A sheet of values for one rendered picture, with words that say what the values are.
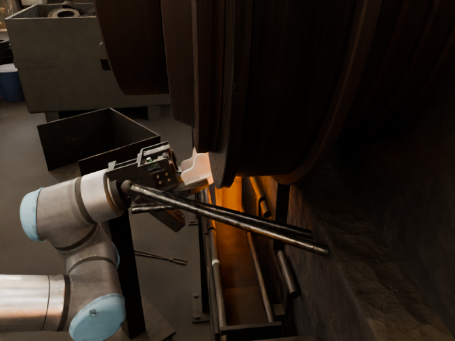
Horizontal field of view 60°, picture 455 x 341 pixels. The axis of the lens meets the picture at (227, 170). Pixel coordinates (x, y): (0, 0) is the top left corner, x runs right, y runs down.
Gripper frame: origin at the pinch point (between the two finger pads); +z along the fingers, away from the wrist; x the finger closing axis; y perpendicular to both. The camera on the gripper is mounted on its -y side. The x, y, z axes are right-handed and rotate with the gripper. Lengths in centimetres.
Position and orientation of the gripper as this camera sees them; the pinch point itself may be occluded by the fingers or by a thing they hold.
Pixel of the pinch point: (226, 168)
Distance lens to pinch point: 71.0
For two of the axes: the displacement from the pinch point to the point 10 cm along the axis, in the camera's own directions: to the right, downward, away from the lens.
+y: -2.7, -8.3, -4.9
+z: 9.6, -2.9, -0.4
